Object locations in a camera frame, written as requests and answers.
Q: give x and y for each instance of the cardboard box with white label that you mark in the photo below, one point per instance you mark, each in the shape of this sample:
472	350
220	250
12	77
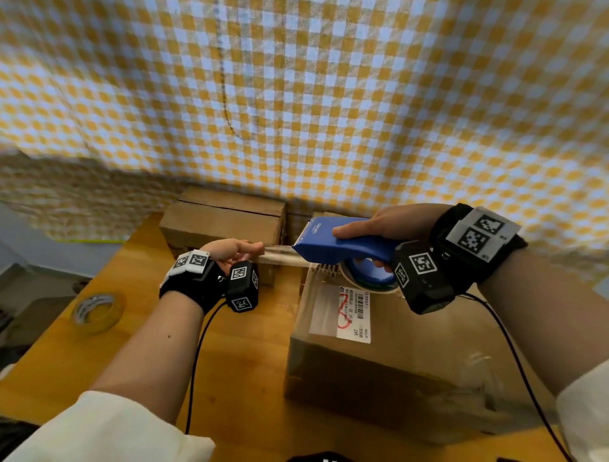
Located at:
404	361

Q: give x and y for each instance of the person's right hand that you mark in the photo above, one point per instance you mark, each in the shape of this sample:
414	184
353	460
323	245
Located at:
404	223

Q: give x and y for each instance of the person's left hand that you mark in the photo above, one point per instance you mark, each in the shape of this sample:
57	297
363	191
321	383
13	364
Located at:
230	250

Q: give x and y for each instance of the black wristband with markers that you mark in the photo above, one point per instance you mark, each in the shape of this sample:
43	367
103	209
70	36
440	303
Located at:
471	257
200	285

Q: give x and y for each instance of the yellowish tape roll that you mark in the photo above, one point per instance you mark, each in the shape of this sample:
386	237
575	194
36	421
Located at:
104	321

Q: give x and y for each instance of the cardboard box with black print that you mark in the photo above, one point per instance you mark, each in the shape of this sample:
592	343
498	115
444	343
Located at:
219	219

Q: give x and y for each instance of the person's left forearm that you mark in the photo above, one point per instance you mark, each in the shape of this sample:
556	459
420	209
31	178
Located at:
147	361

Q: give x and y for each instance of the black printed garment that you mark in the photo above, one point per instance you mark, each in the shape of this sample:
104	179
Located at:
319	458

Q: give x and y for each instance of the blue tape dispenser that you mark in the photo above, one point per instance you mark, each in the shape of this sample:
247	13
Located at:
342	250

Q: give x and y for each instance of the cream long-sleeved top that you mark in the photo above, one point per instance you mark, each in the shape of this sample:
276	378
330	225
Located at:
104	433

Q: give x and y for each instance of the yellow white checked cloth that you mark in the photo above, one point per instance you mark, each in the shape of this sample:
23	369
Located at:
333	95

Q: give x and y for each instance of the person's right forearm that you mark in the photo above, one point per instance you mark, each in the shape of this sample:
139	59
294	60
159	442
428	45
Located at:
547	314

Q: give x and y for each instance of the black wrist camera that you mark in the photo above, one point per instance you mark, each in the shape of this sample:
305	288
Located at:
242	285
421	281

